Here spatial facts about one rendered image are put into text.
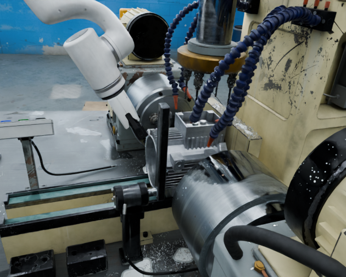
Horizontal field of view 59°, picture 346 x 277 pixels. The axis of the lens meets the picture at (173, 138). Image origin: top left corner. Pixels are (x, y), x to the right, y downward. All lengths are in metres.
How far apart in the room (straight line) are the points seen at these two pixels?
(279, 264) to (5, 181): 1.04
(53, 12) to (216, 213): 0.57
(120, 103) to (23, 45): 5.84
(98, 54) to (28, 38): 5.79
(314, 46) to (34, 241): 0.85
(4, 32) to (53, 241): 5.92
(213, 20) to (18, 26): 5.92
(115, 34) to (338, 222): 0.63
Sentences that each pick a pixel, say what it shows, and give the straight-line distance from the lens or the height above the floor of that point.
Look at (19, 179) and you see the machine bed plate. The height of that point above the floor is 0.80.
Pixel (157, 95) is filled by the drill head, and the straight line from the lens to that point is 1.05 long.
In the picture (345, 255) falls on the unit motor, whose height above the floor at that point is 1.29.
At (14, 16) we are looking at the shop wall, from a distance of 6.55.
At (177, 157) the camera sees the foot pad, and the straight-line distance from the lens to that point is 0.82.
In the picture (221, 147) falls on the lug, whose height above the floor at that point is 1.08.
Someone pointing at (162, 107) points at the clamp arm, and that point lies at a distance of 0.66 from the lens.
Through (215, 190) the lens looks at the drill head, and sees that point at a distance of 0.61.
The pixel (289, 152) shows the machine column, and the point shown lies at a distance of 0.88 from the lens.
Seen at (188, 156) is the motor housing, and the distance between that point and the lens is 0.85.
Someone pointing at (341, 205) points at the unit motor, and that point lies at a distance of 0.37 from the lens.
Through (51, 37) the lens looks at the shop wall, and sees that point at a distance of 6.46.
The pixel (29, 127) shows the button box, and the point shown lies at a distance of 1.04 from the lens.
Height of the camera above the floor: 1.50
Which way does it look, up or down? 28 degrees down
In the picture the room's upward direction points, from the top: 4 degrees clockwise
